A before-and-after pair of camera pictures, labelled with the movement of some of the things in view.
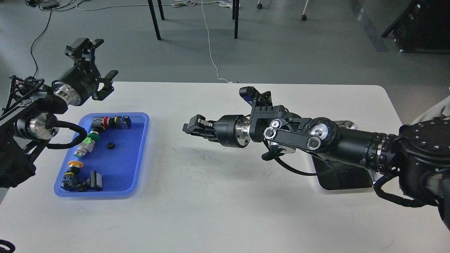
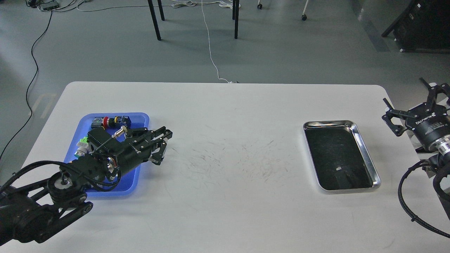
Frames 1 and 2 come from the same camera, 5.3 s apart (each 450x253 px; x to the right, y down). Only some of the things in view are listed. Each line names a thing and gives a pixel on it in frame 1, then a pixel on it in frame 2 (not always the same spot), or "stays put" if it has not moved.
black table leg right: x=235 y=15 stays put
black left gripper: x=77 y=86 to x=139 y=150
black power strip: x=50 y=7 stays put
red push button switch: x=121 y=122 stays put
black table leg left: x=153 y=14 stays put
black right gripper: x=232 y=130 to x=428 y=122
